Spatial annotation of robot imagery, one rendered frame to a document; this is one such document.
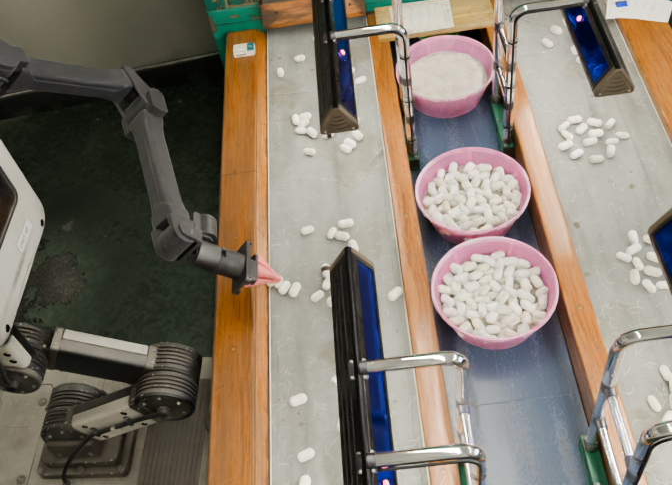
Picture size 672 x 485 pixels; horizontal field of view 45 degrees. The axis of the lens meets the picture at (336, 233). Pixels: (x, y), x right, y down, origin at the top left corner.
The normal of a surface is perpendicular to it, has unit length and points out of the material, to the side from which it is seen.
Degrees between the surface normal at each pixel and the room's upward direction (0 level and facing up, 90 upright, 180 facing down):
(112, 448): 0
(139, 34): 90
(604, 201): 0
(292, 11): 67
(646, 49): 0
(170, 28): 90
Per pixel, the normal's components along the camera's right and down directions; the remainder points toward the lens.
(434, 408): -0.13, -0.62
